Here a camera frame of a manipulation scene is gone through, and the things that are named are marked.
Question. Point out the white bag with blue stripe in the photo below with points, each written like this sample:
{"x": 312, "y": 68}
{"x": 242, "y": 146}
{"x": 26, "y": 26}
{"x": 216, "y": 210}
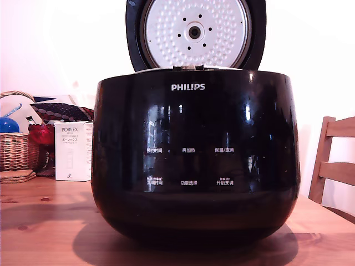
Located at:
{"x": 11, "y": 106}

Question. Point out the stack of cork coasters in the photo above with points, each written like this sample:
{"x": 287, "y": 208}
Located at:
{"x": 16, "y": 176}

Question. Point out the black Philips rice cooker body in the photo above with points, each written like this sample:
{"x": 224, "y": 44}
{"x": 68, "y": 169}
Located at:
{"x": 194, "y": 124}

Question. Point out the red glass bowl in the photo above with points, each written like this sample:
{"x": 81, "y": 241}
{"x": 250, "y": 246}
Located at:
{"x": 41, "y": 134}

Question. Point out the blue ball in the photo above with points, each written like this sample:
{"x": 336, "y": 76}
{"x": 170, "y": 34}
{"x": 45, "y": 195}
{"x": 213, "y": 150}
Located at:
{"x": 9, "y": 125}

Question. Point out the dark patterned cloth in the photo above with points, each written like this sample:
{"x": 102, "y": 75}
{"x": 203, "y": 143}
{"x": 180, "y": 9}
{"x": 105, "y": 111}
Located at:
{"x": 60, "y": 110}

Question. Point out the wooden chair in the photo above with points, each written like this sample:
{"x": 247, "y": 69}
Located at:
{"x": 332, "y": 169}

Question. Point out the black rice cooker lid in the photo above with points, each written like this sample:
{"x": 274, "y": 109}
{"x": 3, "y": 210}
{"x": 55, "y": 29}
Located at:
{"x": 133, "y": 33}

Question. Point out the woven wicker basket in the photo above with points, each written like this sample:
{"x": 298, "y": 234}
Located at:
{"x": 16, "y": 152}

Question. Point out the white Porlex box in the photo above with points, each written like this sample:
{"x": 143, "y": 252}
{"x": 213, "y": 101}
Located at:
{"x": 71, "y": 155}

